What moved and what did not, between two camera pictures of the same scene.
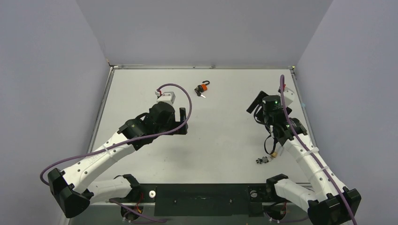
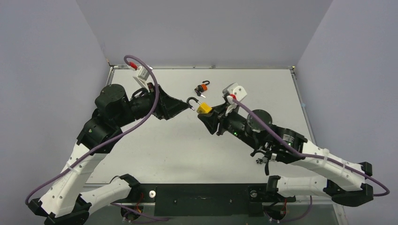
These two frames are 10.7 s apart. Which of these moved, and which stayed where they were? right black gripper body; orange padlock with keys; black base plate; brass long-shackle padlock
Moved: brass long-shackle padlock; right black gripper body
Stayed: orange padlock with keys; black base plate
